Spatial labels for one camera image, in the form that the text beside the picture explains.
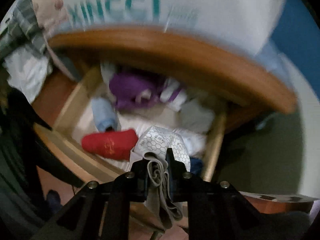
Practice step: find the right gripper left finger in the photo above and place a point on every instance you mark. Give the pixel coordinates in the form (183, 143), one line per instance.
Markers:
(138, 181)

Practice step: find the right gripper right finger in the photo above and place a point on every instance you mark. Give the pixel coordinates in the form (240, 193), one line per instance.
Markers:
(181, 182)

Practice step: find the grey beige underwear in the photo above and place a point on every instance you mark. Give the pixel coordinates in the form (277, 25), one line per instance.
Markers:
(158, 200)

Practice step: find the red underwear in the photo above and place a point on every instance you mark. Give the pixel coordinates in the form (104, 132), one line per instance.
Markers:
(116, 145)

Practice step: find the white hexagon pattern underwear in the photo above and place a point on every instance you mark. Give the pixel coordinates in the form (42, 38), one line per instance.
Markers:
(155, 141)

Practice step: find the purple underwear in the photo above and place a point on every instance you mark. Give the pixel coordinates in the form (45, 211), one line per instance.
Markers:
(137, 91)

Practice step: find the wooden drawer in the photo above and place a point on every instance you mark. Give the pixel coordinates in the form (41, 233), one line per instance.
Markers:
(85, 165)

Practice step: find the light blue rolled underwear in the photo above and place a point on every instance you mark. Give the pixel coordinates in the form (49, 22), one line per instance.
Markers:
(104, 115)

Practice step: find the grey green underwear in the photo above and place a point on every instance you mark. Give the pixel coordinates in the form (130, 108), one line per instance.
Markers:
(194, 117)

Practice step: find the wooden nightstand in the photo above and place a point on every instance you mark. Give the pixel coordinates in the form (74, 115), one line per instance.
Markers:
(189, 59)

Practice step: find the white patterned cloth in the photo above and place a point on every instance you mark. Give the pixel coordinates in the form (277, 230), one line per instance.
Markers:
(28, 71)

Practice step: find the blue checked cloth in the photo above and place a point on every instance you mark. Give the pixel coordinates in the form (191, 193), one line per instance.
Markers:
(269, 57)

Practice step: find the white XINCCI cardboard box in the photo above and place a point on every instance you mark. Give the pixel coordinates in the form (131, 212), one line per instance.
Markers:
(241, 24)

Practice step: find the blue foam mat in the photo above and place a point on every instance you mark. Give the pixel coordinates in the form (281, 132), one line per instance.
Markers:
(297, 35)

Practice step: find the grey plaid cloth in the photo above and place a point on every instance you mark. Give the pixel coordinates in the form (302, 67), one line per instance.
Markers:
(22, 29)

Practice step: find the beige floral curtain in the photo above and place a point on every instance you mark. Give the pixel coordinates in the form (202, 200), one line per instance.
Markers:
(50, 13)

